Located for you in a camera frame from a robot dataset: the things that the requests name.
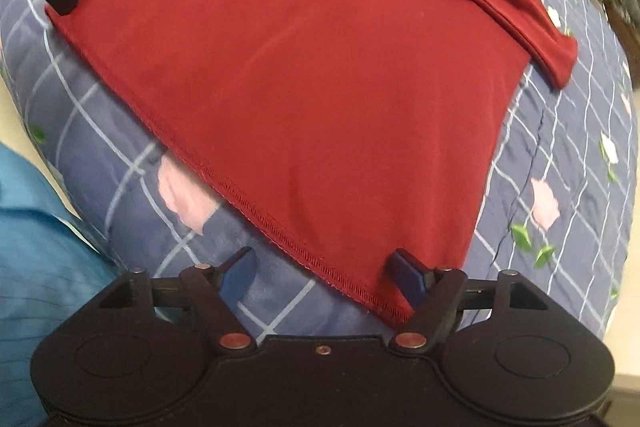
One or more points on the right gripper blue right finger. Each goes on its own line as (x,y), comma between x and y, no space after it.
(422,286)

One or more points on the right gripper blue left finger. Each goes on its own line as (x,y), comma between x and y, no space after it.
(227,283)

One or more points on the red long-sleeve sweater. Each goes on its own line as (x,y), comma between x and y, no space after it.
(341,129)

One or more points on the teal blue shirt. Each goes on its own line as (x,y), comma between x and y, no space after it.
(48,272)

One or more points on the dark wooden nightstand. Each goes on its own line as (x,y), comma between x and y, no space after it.
(628,38)

